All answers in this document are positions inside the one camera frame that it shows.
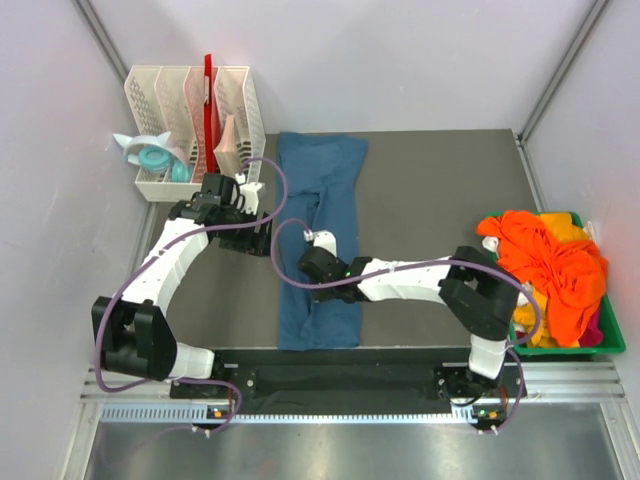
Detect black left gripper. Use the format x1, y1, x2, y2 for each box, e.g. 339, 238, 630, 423
216, 204, 273, 258

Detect blue t shirt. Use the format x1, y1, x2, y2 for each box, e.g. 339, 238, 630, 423
277, 132, 368, 351

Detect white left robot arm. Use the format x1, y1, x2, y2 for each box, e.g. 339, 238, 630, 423
91, 174, 271, 397

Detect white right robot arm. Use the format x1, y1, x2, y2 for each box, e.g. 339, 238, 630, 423
298, 230, 522, 396

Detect beige book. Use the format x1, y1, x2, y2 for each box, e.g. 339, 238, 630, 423
214, 115, 241, 177

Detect teal cat ear headphones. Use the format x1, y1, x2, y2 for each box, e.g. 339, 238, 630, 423
113, 131, 194, 183

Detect white file organizer rack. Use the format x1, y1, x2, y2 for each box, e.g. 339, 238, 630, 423
124, 65, 266, 202

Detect red folder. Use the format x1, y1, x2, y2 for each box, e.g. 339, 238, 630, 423
203, 53, 221, 173

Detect white t shirt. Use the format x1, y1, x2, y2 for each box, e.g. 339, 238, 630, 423
482, 236, 500, 253

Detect orange t shirt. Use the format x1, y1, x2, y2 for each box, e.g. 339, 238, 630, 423
476, 211, 608, 348

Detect magenta t shirt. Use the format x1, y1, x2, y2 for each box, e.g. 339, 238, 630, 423
579, 307, 604, 348

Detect green plastic basket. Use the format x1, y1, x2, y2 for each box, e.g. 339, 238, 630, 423
485, 211, 625, 356

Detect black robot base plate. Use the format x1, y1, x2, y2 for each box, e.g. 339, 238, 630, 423
169, 347, 526, 415

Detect aluminium frame post left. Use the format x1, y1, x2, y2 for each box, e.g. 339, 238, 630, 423
71, 0, 129, 84

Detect aluminium frame post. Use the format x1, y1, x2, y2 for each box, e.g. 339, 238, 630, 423
71, 0, 129, 84
516, 0, 611, 149

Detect grey slotted cable duct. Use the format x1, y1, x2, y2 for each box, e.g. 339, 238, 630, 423
100, 403, 501, 426

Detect aluminium frame post right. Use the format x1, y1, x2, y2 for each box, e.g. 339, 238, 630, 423
516, 0, 611, 149

